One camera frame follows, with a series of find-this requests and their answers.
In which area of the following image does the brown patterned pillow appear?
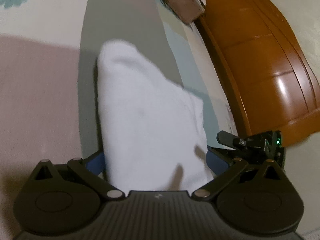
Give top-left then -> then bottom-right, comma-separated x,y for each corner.
147,0 -> 207,25

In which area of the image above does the orange wooden headboard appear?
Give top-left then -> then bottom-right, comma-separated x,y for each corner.
196,0 -> 319,146

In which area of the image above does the patchwork pastel bed sheet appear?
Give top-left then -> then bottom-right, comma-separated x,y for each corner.
1,0 -> 236,239

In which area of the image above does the white printed sweatshirt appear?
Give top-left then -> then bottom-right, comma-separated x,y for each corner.
98,40 -> 213,193

